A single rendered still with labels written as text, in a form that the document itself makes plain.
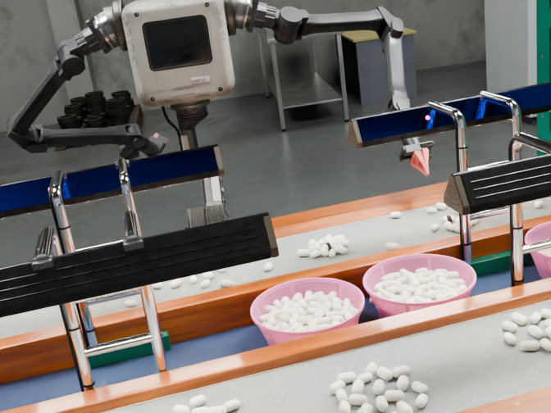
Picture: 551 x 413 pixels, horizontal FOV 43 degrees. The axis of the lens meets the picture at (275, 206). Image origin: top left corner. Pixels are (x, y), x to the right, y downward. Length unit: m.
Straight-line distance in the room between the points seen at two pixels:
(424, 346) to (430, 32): 7.64
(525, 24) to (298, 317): 4.49
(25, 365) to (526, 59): 4.81
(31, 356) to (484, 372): 1.02
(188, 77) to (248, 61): 6.28
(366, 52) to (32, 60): 3.94
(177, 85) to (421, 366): 1.30
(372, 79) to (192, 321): 5.71
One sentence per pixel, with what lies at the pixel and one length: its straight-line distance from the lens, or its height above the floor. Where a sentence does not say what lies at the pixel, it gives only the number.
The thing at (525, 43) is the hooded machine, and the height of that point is 0.65.
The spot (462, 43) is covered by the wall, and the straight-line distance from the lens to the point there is 9.13.
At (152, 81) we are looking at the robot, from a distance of 2.34.
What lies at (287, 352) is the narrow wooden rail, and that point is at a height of 0.76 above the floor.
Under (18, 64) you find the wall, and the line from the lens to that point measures 8.87.
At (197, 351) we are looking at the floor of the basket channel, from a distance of 1.72.
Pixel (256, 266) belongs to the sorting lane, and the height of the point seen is 0.74.
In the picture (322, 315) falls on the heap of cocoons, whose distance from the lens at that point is 1.65.
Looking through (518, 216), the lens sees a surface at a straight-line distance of 1.62.
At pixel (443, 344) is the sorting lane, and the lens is 1.51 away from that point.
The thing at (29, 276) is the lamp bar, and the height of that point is 1.09.
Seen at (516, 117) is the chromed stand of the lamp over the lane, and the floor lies 1.08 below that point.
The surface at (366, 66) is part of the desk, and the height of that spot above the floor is 0.39.
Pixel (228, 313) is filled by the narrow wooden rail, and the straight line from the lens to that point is 1.76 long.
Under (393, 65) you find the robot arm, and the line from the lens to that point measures 2.42.
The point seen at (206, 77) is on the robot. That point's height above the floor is 1.19.
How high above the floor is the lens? 1.53
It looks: 19 degrees down
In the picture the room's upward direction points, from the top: 8 degrees counter-clockwise
